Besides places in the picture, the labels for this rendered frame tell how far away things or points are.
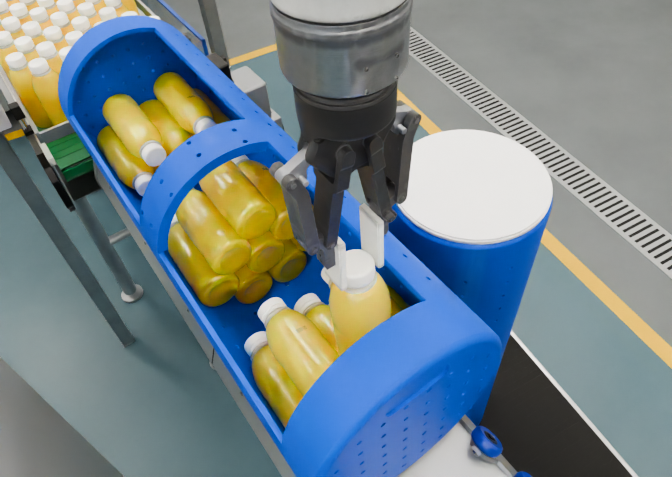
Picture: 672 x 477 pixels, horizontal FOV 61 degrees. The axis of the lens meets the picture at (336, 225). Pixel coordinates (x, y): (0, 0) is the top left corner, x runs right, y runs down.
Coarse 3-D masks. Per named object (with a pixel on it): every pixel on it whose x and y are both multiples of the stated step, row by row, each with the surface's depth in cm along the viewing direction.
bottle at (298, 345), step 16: (272, 320) 74; (288, 320) 73; (304, 320) 74; (272, 336) 73; (288, 336) 72; (304, 336) 71; (320, 336) 72; (272, 352) 73; (288, 352) 71; (304, 352) 70; (320, 352) 70; (336, 352) 71; (288, 368) 71; (304, 368) 69; (320, 368) 68; (304, 384) 69
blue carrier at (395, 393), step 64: (64, 64) 104; (128, 64) 112; (192, 64) 96; (256, 128) 84; (128, 192) 105; (384, 256) 67; (256, 320) 92; (448, 320) 61; (320, 384) 58; (384, 384) 56; (448, 384) 64; (320, 448) 57; (384, 448) 65
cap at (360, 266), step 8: (352, 256) 58; (360, 256) 58; (368, 256) 57; (352, 264) 57; (360, 264) 57; (368, 264) 57; (352, 272) 56; (360, 272) 56; (368, 272) 56; (352, 280) 56; (360, 280) 56; (368, 280) 57; (352, 288) 57
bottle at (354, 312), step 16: (336, 288) 59; (368, 288) 57; (384, 288) 59; (336, 304) 59; (352, 304) 58; (368, 304) 58; (384, 304) 59; (336, 320) 60; (352, 320) 59; (368, 320) 58; (384, 320) 60; (336, 336) 63; (352, 336) 60
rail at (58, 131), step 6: (54, 126) 126; (60, 126) 127; (66, 126) 127; (42, 132) 125; (48, 132) 126; (54, 132) 127; (60, 132) 128; (66, 132) 128; (72, 132) 129; (42, 138) 126; (48, 138) 127; (54, 138) 128
